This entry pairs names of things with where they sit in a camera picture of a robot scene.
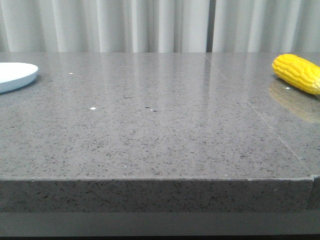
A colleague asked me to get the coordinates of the light blue round plate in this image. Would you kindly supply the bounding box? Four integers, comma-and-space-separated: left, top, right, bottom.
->
0, 62, 39, 94

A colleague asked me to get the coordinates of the grey curtain panel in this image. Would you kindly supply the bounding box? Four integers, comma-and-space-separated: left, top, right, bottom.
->
212, 0, 320, 53
0, 0, 215, 53

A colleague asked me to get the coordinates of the grey left curtain panel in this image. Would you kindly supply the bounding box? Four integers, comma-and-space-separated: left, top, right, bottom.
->
0, 0, 215, 53

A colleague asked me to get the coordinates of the yellow corn cob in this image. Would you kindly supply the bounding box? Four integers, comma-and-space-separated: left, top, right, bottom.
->
272, 53, 320, 95

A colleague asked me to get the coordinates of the grey right curtain panel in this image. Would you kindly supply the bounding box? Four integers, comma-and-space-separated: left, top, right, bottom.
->
212, 0, 320, 53

